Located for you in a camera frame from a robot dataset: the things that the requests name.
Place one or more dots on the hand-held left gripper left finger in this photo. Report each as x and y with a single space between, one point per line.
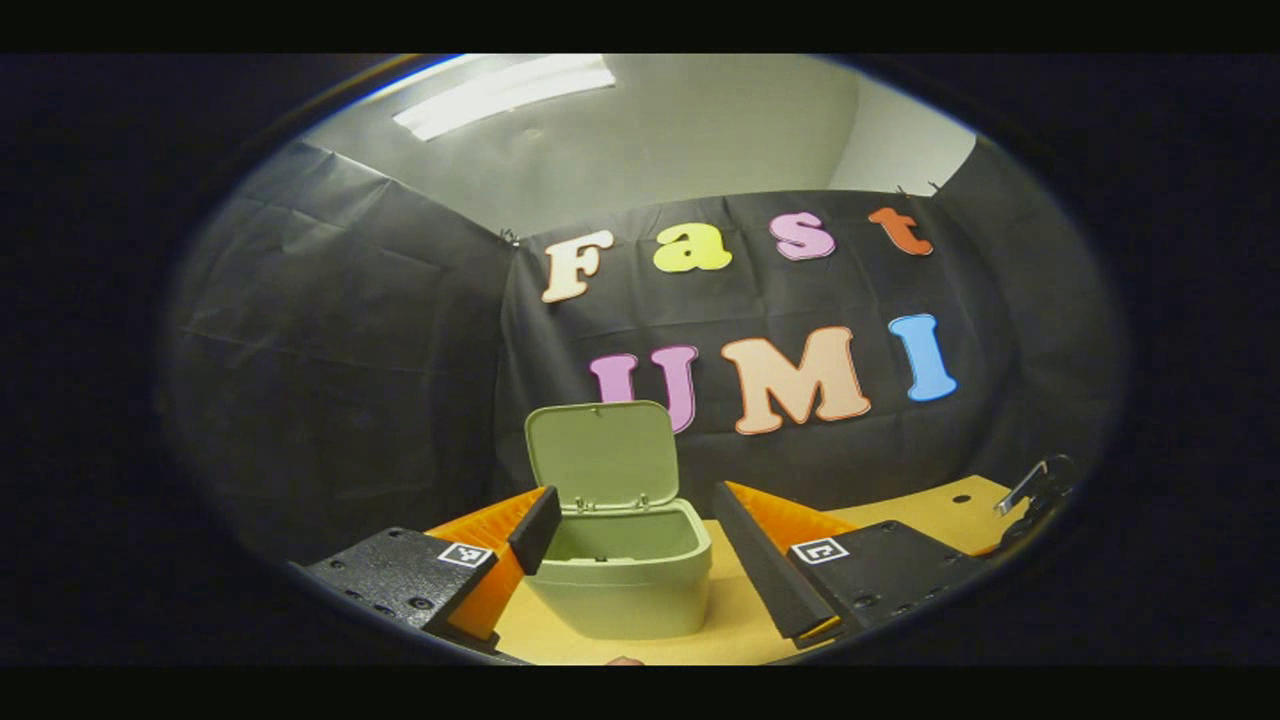
535 530

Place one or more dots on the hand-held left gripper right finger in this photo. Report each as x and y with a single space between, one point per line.
765 570

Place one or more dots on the pale green desktop garbage bin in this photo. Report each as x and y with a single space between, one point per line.
620 590

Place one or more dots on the black backdrop cloth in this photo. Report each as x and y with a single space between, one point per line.
350 350

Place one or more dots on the ceiling light panel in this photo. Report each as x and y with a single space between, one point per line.
500 95

